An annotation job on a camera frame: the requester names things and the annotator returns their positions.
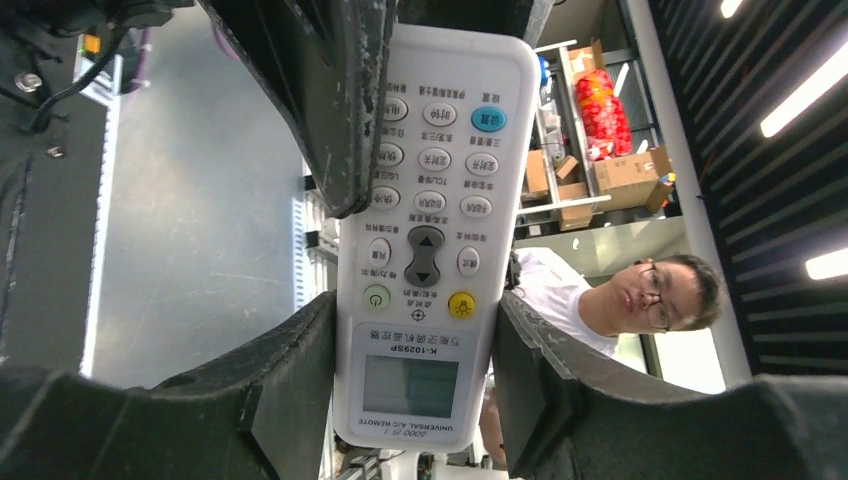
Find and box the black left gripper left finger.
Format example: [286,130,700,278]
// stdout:
[1,292,336,479]

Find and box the red mesh bag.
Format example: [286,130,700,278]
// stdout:
[576,69,633,161]

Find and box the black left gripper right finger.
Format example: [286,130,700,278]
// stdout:
[493,293,847,479]

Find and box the cardboard box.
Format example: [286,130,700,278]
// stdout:
[594,146,676,213]

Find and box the white remote control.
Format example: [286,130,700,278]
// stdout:
[332,24,541,453]

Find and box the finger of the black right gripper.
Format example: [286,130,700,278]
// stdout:
[202,0,397,219]

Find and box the person in white shirt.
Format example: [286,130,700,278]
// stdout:
[480,247,723,465]

